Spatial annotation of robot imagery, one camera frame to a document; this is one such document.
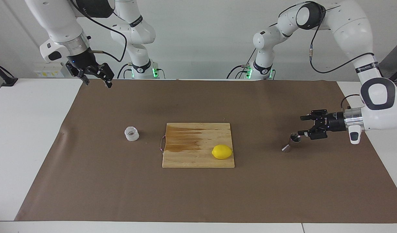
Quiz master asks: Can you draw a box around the small clear plastic cup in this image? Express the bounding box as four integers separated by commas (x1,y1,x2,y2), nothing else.
124,126,140,142

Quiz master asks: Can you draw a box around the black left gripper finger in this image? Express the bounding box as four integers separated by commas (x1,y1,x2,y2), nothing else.
300,109,328,121
297,128,327,140

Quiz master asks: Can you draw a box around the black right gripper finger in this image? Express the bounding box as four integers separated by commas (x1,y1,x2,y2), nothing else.
76,69,90,86
98,63,115,89

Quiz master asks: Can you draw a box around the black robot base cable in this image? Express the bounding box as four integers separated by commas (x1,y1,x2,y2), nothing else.
227,49,258,79
117,63,134,79

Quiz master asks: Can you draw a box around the steel double jigger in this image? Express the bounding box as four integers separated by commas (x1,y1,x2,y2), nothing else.
282,133,301,152

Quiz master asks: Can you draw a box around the white yellow socket box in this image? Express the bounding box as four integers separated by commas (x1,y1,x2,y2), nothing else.
34,62,65,78

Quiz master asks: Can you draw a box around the wooden cutting board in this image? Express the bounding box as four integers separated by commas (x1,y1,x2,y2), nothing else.
160,123,235,169

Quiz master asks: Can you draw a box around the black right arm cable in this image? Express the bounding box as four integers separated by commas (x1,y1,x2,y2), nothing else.
69,0,128,62

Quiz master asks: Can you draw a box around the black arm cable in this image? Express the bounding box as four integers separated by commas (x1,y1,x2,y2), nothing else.
278,2,380,109
69,0,128,62

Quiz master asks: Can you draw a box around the yellow lemon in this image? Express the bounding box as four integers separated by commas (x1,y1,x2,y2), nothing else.
212,145,233,160

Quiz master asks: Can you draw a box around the brown paper table mat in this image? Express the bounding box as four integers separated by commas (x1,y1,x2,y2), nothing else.
15,79,397,224

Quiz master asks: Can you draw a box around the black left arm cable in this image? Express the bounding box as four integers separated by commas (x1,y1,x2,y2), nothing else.
278,2,380,109

